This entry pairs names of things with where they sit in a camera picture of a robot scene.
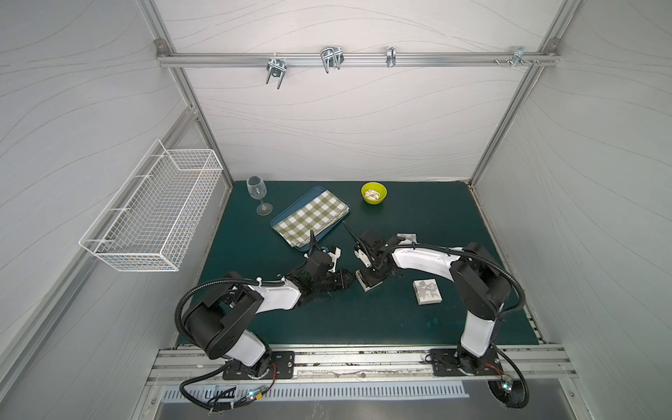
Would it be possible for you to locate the white jewelry box base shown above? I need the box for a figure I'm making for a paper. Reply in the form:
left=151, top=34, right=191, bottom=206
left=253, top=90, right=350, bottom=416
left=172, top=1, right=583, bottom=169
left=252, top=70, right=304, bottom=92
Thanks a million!
left=355, top=268, right=386, bottom=292

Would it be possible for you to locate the white jewelry box lid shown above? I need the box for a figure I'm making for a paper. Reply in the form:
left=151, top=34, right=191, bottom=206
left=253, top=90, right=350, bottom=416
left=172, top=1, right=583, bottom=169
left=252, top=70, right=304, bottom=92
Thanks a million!
left=397, top=233, right=418, bottom=245

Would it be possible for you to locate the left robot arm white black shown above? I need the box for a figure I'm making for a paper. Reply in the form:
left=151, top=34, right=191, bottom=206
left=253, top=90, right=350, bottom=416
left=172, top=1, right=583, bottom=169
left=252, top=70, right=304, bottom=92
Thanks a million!
left=174, top=236, right=355, bottom=413

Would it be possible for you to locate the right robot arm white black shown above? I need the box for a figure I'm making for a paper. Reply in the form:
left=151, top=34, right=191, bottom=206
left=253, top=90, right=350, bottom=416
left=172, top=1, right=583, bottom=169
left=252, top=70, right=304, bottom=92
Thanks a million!
left=346, top=229, right=530, bottom=410

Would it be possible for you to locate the green checked cloth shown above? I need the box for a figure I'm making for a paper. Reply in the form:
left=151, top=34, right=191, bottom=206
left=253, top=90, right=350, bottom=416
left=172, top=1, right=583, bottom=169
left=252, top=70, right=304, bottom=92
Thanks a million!
left=273, top=190, right=350, bottom=249

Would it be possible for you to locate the white striped item in bowl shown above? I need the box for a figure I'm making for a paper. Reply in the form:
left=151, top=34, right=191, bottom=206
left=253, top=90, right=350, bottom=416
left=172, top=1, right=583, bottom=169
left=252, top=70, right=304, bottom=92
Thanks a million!
left=364, top=189, right=381, bottom=201

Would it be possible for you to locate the yellow-green plastic bowl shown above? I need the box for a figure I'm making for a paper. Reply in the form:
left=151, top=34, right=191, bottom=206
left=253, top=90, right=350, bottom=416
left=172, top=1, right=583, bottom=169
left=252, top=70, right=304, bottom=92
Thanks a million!
left=360, top=182, right=388, bottom=205

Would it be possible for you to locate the blue rectangular tray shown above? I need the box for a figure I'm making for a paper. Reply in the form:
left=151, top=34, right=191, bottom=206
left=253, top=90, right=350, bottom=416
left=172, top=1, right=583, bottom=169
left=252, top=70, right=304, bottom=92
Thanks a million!
left=269, top=185, right=351, bottom=253

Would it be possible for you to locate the clear wine glass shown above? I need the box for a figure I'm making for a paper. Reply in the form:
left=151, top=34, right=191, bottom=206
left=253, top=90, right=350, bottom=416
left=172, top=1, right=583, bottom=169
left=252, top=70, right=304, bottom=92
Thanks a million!
left=246, top=176, right=273, bottom=216

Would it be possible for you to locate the metal clamp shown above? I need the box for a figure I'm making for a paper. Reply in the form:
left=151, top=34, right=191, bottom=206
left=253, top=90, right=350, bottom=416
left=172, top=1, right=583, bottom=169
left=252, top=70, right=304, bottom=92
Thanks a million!
left=320, top=45, right=344, bottom=74
left=386, top=47, right=397, bottom=68
left=493, top=47, right=541, bottom=68
left=265, top=57, right=288, bottom=89

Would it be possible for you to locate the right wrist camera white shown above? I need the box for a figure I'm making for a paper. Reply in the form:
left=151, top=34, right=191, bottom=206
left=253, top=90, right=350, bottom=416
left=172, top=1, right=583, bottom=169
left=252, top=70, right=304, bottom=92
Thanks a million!
left=355, top=247, right=371, bottom=268

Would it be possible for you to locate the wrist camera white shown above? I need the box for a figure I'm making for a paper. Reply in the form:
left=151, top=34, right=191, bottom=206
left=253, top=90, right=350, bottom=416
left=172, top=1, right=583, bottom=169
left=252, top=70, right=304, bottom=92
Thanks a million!
left=355, top=247, right=371, bottom=268
left=322, top=246, right=341, bottom=273

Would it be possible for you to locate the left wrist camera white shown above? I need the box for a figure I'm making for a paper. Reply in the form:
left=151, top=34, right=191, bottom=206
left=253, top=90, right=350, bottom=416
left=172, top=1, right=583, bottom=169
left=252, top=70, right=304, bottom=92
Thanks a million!
left=322, top=246, right=341, bottom=273

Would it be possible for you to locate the white slotted cable duct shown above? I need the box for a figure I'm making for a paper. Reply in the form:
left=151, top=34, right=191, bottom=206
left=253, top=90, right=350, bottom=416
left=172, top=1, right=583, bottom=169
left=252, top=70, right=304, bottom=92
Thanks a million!
left=161, top=381, right=470, bottom=404

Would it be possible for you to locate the white wire basket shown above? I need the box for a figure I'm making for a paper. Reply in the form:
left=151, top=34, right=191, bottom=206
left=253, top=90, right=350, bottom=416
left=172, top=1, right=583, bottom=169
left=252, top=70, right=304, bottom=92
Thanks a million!
left=79, top=139, right=223, bottom=272

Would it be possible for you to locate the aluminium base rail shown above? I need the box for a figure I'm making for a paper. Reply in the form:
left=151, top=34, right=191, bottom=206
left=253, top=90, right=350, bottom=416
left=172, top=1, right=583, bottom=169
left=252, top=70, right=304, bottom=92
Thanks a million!
left=146, top=343, right=579, bottom=387

